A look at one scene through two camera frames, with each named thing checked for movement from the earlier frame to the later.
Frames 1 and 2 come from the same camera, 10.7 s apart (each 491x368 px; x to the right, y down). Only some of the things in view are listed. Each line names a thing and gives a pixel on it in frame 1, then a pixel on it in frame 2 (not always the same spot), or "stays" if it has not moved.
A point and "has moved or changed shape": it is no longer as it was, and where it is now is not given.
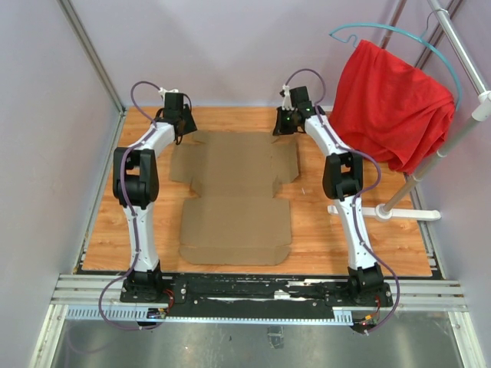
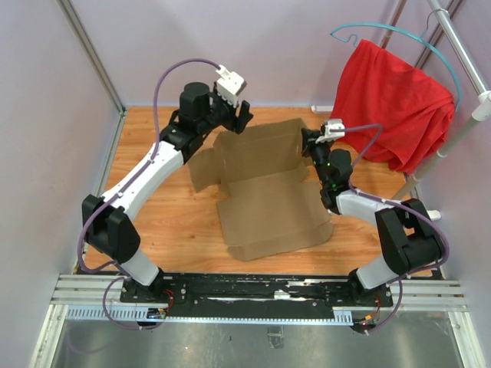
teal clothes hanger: [406, 31] stays
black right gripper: [281, 129] to [308, 142]
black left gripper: [191, 126] to [238, 123]
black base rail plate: [259, 295] stays
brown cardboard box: [236, 220] has moved or changed shape
